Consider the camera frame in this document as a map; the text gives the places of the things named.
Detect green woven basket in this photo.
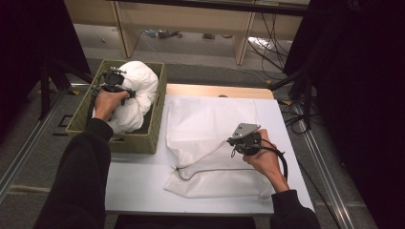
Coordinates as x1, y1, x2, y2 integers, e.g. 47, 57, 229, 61
65, 58, 168, 155

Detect bundle of black cables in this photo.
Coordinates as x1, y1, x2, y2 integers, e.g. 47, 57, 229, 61
247, 12, 289, 73

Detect beige wooden desk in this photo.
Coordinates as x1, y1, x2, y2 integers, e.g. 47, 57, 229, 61
63, 0, 311, 66

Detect black curtain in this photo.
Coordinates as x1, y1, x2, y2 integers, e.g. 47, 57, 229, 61
283, 0, 405, 229
0, 0, 92, 141

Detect white garment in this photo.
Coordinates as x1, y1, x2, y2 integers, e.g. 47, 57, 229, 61
92, 60, 160, 135

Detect right hand-held gripper cable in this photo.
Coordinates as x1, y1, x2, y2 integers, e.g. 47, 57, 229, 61
259, 139, 289, 180

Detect blue and black clutter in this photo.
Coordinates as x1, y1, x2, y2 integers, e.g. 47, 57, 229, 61
141, 29, 184, 40

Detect black floor cables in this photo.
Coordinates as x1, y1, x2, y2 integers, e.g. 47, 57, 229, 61
280, 99, 311, 135

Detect person's left hand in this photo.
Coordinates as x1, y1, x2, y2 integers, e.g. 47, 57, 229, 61
94, 88, 131, 122

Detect white pillowcase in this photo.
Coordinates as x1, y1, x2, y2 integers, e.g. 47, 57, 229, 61
162, 94, 275, 199

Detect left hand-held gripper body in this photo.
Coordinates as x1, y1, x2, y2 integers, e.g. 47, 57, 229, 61
100, 67, 128, 94

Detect aluminium floor rail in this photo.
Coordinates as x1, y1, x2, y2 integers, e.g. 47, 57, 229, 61
0, 89, 70, 195
304, 128, 356, 229

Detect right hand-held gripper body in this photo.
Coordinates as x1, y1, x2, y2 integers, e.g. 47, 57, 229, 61
226, 122, 264, 156

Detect clear plastic bag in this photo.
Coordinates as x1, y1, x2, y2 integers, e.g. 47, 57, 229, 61
247, 36, 275, 50

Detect black tripod stand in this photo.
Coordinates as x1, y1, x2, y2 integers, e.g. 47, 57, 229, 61
37, 58, 95, 121
268, 68, 314, 132

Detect person's right hand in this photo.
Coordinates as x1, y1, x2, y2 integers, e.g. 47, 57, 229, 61
242, 128, 288, 184

